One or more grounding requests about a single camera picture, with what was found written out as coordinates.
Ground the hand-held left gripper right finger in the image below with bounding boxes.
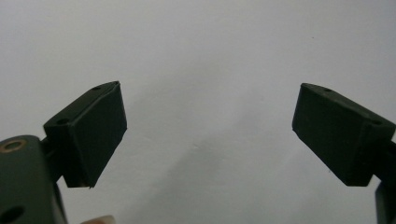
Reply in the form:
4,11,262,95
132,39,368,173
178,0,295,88
291,82,396,188

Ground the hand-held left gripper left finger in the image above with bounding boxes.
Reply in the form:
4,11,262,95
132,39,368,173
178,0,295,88
42,80,129,189

